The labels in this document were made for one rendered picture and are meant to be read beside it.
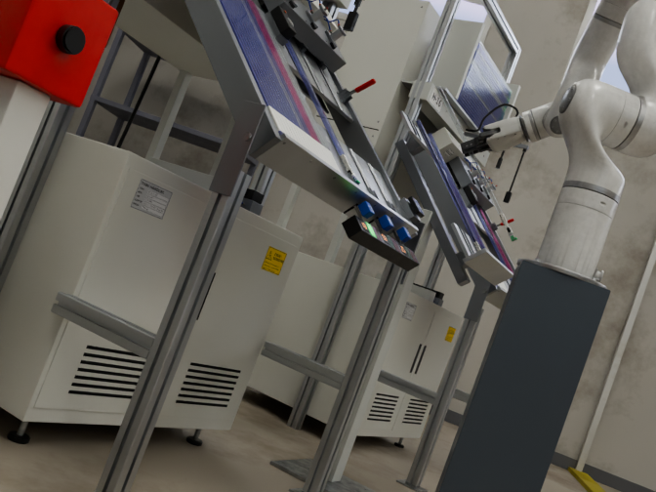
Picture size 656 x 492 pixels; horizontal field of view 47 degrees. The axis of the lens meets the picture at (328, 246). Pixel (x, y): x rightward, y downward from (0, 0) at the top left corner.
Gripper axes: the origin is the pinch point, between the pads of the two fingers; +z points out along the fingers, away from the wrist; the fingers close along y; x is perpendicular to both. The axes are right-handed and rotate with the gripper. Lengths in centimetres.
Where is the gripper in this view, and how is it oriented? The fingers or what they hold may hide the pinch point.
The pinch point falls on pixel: (470, 147)
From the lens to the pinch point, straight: 212.8
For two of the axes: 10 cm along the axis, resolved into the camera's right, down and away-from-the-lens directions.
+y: -4.2, -2.2, -8.8
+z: -8.9, 2.9, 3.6
